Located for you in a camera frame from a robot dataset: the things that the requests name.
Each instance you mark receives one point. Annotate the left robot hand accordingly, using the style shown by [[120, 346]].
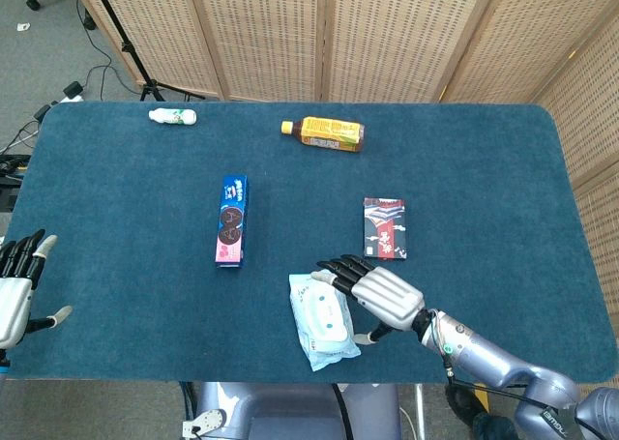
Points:
[[14, 295]]

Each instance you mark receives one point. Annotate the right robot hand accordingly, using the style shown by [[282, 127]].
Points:
[[387, 292]]

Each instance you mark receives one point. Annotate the wet wipes pack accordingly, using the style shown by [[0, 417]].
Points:
[[321, 319]]

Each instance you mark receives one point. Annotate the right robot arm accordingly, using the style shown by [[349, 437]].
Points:
[[488, 358]]

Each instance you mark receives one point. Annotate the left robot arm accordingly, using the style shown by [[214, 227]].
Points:
[[3, 360]]

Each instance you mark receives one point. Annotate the black red snack box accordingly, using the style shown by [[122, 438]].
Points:
[[385, 229]]

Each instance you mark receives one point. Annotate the blue table cloth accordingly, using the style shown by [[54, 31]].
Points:
[[145, 290]]

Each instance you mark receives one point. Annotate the silver robot torso base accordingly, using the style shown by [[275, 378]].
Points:
[[280, 411]]

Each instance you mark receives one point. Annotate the yellow label tea bottle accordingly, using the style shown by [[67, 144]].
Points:
[[331, 133]]

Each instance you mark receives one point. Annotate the blue cookie box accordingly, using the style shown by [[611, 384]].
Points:
[[232, 222]]

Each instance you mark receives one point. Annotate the white power strip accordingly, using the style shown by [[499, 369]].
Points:
[[73, 92]]

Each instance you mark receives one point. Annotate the small white drink bottle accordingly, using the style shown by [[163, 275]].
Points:
[[171, 116]]

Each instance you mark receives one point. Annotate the white paper scrap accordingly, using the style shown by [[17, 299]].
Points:
[[23, 26]]

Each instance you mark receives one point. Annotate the black tripod stand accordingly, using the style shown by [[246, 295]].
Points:
[[126, 46]]

